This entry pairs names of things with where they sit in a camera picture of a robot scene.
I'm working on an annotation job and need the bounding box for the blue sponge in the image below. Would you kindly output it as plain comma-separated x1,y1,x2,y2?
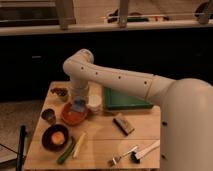
71,99,86,112

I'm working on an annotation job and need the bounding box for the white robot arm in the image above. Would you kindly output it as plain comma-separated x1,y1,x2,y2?
63,49,213,171

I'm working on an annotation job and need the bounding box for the white cup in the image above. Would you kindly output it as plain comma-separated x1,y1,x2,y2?
87,95,102,112

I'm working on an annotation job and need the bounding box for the cup with dark berries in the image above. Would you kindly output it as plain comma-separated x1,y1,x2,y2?
51,88,68,102

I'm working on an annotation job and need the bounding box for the metal cup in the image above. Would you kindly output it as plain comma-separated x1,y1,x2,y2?
41,108,56,125

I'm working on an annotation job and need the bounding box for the orange bowl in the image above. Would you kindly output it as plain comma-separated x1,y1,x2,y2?
61,102,88,126

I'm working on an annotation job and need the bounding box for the green tray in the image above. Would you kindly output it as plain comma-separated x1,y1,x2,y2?
103,88,153,110

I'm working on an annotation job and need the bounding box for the orange fruit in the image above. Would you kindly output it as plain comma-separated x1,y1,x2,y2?
51,131,65,145

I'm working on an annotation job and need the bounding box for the yellow vegetable stick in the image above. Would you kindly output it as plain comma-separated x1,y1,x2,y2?
72,132,87,159

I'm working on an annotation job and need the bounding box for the dark bowl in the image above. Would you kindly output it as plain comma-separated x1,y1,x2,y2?
42,124,69,151

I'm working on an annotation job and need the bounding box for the brown wooden block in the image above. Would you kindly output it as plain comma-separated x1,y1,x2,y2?
113,113,135,136

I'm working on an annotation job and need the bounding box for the black pole stand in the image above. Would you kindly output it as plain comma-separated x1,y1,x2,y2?
16,125,27,171

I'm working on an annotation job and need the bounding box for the green zucchini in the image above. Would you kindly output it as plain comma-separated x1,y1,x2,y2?
57,136,76,165

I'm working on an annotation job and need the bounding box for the silver fork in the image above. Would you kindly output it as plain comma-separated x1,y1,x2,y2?
107,145,138,167

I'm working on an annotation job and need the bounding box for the white handled dish brush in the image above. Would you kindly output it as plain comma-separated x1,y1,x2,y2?
131,140,160,164

